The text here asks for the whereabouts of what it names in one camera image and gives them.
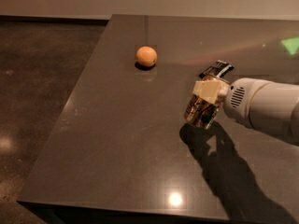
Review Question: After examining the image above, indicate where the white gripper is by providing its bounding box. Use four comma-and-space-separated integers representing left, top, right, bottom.
192, 77, 268, 128

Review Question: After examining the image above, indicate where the orange patterned drink can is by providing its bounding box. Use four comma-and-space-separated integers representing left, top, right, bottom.
184, 75, 230, 130

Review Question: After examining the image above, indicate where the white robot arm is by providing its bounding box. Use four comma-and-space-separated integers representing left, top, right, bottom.
192, 77, 299, 145

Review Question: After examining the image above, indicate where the black snack packet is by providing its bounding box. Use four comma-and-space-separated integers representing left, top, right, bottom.
199, 61, 234, 78

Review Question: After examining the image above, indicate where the orange fruit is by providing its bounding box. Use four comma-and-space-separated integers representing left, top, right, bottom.
135, 46, 158, 67

